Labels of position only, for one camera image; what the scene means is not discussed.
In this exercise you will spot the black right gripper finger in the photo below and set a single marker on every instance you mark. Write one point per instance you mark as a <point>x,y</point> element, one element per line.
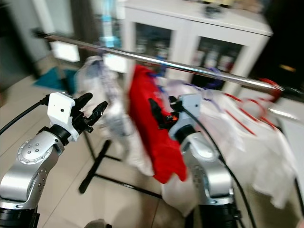
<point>156,112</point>
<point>173,104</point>

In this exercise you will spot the red plastic hanger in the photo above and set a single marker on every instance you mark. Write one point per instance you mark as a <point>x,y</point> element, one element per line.
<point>273,85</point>

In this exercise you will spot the teal floor mat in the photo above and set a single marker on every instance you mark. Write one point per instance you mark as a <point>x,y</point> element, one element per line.
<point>54,78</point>

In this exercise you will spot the glass door white frame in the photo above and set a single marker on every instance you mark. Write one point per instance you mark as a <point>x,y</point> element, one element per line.
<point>64,50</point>

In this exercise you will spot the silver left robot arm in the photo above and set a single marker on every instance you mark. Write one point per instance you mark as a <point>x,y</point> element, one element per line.
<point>35,154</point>

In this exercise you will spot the dark grey cabinet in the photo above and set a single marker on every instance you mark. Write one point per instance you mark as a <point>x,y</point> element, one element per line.
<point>14,61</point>

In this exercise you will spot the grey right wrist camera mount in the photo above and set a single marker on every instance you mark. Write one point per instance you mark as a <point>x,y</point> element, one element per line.
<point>187,107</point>

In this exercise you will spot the red shirt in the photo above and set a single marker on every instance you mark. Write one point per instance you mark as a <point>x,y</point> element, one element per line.
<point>152,137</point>

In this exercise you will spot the steel clothes rail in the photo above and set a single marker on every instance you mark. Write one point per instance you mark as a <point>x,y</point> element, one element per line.
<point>171,63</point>

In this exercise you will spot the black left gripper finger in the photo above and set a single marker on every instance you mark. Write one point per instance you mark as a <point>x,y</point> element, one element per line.
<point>84,100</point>
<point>99,112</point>

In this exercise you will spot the dark curtain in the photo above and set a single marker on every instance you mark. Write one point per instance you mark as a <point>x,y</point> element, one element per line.
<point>85,23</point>

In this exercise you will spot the white glass-door cabinet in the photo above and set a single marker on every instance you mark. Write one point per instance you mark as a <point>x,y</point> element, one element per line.
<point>190,23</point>

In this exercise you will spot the white hanging garment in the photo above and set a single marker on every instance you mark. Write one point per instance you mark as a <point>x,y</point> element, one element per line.
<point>99,76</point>
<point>256,156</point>

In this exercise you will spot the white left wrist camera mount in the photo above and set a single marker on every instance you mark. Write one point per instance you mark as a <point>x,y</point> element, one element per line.
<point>61,111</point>

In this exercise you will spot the white water dispenser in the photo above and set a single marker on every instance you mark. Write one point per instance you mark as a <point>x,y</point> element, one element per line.
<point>111,23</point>

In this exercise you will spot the grey robot foot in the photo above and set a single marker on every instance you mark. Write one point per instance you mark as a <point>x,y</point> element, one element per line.
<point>97,224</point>

